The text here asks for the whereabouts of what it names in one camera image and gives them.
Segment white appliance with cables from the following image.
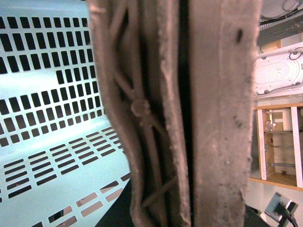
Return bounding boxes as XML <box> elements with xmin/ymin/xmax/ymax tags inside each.
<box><xmin>253</xmin><ymin>42</ymin><xmax>303</xmax><ymax>98</ymax></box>

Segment light blue plastic basket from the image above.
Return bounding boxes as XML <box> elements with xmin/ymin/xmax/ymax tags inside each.
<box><xmin>0</xmin><ymin>0</ymin><xmax>130</xmax><ymax>227</ymax></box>

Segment wooden white shelf unit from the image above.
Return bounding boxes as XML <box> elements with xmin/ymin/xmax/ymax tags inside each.
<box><xmin>250</xmin><ymin>103</ymin><xmax>303</xmax><ymax>191</ymax></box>

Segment brown basket handle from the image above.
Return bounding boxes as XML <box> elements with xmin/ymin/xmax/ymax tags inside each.
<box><xmin>88</xmin><ymin>0</ymin><xmax>265</xmax><ymax>227</ymax></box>

